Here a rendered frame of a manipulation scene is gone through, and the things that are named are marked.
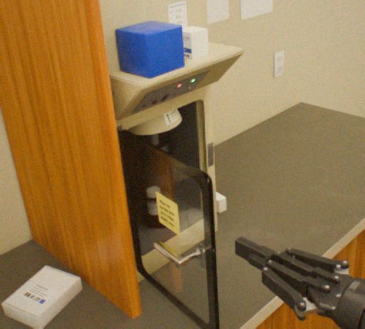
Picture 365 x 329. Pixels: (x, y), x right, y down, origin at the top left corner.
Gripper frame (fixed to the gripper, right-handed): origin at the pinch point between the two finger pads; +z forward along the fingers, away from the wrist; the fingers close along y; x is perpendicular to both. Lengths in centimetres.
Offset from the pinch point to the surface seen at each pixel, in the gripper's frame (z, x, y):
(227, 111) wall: 87, 27, -92
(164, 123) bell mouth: 46, -3, -23
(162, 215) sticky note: 28.3, 7.1, -4.4
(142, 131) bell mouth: 49, -2, -17
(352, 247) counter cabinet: 17, 49, -70
